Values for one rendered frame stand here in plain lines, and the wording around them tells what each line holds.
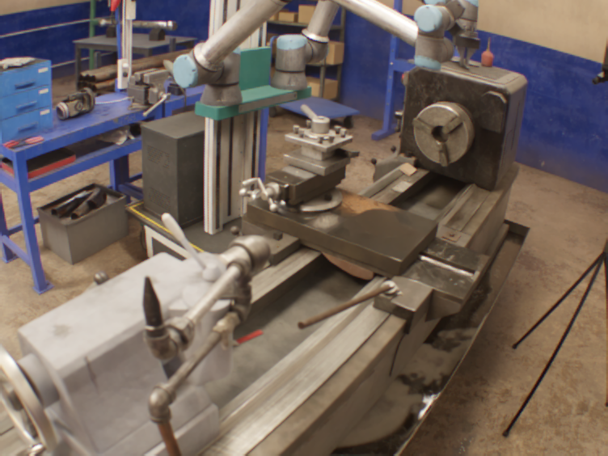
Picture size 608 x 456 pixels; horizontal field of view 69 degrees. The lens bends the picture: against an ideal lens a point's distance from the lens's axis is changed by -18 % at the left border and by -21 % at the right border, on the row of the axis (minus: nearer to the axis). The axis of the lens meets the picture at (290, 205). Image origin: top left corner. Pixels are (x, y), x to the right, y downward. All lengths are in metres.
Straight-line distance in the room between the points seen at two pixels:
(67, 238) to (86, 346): 2.37
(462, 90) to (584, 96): 3.35
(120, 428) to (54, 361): 0.18
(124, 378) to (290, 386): 0.46
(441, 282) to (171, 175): 1.65
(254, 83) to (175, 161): 0.55
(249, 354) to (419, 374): 0.73
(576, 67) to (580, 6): 0.66
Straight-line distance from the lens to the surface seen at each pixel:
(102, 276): 1.06
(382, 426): 1.74
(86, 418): 0.87
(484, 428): 2.39
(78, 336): 0.86
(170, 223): 0.93
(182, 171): 2.77
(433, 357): 2.04
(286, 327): 1.57
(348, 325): 1.42
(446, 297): 1.55
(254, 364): 1.44
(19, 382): 0.78
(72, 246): 3.22
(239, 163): 2.89
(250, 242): 1.15
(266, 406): 1.17
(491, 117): 2.28
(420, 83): 2.42
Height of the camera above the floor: 1.70
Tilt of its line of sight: 26 degrees down
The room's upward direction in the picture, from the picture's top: 4 degrees clockwise
